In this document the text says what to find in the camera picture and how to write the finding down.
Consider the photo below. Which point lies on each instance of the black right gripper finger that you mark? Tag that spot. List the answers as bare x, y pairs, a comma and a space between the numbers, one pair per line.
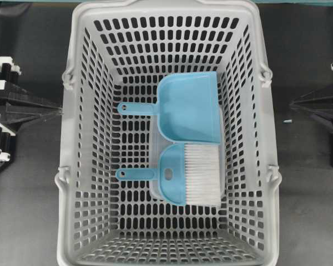
316, 104

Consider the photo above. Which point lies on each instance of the grey plastic shopping basket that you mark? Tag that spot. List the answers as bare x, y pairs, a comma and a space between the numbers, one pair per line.
118, 52

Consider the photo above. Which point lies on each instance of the clear plastic container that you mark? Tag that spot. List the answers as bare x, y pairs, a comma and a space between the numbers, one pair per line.
157, 144

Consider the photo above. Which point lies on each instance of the blue plastic dustpan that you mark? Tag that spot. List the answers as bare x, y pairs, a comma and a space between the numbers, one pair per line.
187, 108

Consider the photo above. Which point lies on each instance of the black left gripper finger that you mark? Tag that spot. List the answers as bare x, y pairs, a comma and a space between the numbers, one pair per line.
19, 106

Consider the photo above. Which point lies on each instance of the blue hand brush white bristles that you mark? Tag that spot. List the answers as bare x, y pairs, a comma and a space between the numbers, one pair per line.
186, 174

